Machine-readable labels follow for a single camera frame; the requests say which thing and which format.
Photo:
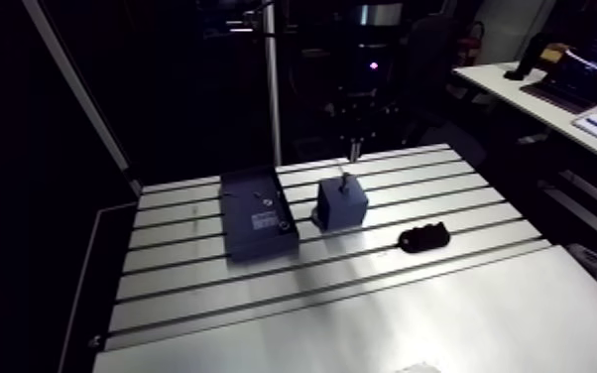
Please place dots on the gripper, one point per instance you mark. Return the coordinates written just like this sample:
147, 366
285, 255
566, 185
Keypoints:
363, 94

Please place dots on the steel bolt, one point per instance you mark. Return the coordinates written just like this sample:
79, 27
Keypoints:
347, 183

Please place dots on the dark blue-grey block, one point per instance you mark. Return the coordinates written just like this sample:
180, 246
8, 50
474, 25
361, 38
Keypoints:
341, 207

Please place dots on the black oval holder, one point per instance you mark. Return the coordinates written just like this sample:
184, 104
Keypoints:
424, 238

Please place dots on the dark blue-grey tray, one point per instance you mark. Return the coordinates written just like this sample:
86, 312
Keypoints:
257, 216

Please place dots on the white desk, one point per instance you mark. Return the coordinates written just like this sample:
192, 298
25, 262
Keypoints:
553, 112

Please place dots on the dark open laptop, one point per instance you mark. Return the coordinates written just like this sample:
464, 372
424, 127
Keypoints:
572, 83

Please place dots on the silver metal post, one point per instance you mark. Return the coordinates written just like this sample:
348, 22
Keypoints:
273, 88

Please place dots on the pale slanted frame bar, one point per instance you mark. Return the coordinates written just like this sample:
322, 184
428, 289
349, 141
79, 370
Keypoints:
77, 86

